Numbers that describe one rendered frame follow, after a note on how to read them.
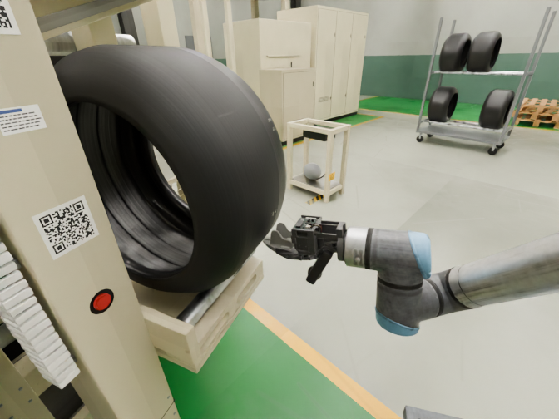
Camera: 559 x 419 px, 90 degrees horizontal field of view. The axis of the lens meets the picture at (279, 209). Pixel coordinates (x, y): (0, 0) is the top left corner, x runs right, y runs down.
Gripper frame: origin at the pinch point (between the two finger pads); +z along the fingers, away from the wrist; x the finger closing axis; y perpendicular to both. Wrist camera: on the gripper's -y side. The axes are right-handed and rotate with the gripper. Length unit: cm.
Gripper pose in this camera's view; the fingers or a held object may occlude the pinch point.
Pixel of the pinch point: (268, 243)
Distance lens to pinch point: 72.7
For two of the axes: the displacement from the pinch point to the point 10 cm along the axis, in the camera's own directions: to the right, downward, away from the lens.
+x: -4.0, 4.4, -8.0
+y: -1.3, -8.9, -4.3
